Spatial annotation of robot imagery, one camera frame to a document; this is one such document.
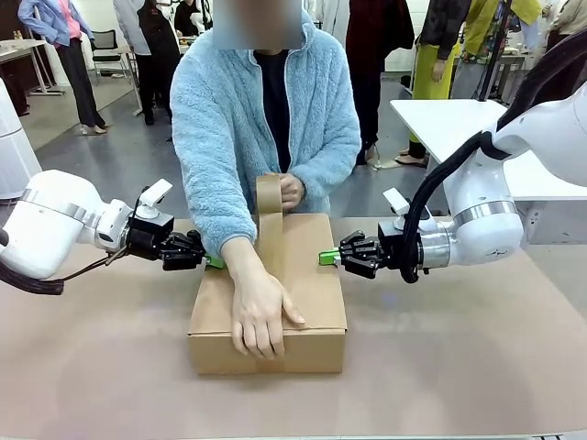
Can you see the person's left forearm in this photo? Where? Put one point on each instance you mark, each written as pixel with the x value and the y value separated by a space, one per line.
pixel 330 169

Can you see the person in black apron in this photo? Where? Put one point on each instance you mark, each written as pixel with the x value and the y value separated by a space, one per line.
pixel 158 55

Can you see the person in yellow skirt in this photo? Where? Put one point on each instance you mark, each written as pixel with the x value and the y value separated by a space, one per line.
pixel 435 69

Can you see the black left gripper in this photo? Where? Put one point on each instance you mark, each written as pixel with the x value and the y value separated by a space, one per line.
pixel 147 234

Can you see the black stand pole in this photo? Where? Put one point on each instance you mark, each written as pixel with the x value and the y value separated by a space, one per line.
pixel 494 50

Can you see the person in blue pink shirt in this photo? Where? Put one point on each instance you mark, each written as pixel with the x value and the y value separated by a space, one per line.
pixel 73 59

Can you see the brown packing tape roll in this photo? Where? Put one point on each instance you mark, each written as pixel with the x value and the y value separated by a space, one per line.
pixel 268 194

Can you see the person in yellow floral top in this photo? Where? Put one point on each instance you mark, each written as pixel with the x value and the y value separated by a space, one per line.
pixel 486 27

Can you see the person's right hand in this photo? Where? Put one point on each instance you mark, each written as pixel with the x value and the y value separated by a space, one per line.
pixel 259 311

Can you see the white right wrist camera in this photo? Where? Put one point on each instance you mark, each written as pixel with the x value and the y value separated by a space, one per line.
pixel 396 201

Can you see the person in blue fleece jacket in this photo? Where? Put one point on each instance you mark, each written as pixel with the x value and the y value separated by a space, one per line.
pixel 215 114

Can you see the black mesh chair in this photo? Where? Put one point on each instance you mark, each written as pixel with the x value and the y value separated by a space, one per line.
pixel 107 46

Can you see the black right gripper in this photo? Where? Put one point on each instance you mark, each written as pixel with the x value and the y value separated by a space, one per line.
pixel 390 245

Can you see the grey background table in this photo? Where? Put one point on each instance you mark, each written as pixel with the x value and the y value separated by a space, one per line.
pixel 23 48

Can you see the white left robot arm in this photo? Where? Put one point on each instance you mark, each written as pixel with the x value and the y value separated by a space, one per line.
pixel 50 220

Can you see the person in white shirt grey trousers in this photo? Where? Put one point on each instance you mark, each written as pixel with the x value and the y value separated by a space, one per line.
pixel 130 27

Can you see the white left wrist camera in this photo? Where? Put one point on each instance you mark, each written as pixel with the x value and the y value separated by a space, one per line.
pixel 153 194

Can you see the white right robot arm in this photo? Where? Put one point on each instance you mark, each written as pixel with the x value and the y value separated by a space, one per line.
pixel 486 220

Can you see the person's left hand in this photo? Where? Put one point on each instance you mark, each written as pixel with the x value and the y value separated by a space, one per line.
pixel 293 192

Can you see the brown cardboard box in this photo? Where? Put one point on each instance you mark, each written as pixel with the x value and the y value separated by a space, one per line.
pixel 312 321

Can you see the person's right forearm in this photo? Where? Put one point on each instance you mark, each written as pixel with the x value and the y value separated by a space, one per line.
pixel 238 256

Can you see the person in beige top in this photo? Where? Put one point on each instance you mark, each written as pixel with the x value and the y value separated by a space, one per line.
pixel 568 18

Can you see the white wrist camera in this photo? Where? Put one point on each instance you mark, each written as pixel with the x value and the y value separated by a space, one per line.
pixel 153 194
pixel 396 201

